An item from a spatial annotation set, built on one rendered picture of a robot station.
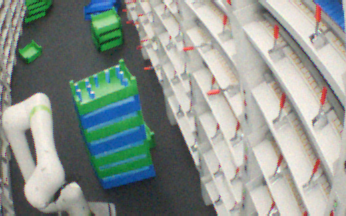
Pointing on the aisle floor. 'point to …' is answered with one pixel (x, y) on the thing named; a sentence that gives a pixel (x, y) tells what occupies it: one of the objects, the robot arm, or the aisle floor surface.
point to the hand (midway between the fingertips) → (66, 183)
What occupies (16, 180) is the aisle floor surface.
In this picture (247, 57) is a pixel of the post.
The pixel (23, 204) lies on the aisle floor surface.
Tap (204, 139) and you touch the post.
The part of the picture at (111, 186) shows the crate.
